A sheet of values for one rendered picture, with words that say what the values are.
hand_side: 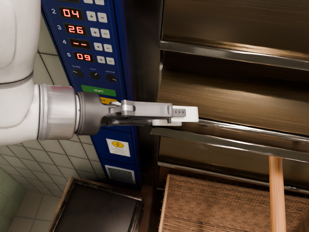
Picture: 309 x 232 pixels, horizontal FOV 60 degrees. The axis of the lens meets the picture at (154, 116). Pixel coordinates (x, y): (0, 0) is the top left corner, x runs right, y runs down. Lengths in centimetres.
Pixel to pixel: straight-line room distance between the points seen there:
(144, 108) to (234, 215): 84
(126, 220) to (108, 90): 54
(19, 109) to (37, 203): 165
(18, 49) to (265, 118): 49
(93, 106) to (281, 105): 40
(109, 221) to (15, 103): 74
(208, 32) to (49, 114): 31
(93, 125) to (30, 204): 163
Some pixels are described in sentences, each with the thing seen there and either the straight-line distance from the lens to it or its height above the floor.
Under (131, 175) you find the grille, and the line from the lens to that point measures 113.
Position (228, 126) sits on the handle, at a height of 135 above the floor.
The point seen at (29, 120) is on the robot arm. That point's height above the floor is 148.
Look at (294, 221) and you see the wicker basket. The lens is 125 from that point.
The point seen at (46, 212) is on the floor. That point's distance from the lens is 199.
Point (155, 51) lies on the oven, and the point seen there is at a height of 141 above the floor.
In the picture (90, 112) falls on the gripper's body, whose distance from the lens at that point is 44.
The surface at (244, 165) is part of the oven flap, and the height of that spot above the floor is 98.
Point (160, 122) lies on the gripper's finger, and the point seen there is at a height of 133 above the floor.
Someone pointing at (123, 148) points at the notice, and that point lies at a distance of 93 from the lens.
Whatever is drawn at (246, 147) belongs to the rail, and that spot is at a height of 130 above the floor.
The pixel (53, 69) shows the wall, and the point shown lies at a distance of 75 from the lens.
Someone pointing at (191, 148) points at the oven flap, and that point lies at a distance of 90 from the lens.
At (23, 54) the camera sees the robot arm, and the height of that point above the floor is 158.
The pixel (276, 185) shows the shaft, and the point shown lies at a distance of 69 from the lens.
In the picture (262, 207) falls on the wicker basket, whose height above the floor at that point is 76.
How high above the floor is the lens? 180
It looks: 55 degrees down
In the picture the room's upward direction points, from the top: straight up
